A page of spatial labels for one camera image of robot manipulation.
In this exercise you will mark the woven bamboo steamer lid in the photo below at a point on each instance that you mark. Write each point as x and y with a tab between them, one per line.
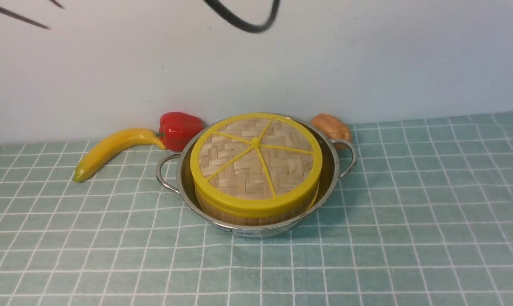
256	156

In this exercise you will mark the bamboo steamer basket yellow rim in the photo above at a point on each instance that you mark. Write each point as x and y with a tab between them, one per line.
261	212

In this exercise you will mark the stainless steel pot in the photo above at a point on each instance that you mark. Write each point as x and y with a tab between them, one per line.
339	158

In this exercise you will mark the brown potato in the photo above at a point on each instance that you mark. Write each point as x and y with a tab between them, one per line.
332	127

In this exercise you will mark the red bell pepper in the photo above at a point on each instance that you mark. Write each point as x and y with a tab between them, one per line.
178	128

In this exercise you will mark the yellow banana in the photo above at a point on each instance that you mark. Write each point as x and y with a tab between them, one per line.
111	146

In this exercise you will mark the green checkered tablecloth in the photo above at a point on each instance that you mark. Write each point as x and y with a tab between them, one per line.
425	218

